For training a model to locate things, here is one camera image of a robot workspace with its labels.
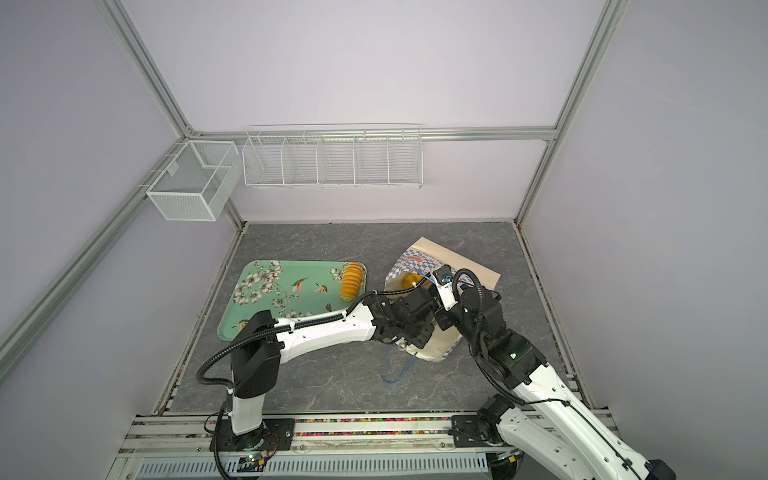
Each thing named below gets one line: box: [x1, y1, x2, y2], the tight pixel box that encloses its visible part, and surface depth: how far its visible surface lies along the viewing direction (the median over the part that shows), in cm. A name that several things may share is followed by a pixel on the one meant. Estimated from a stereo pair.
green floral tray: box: [218, 260, 367, 341], surface depth 103 cm
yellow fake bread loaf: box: [340, 262, 363, 303], surface depth 101 cm
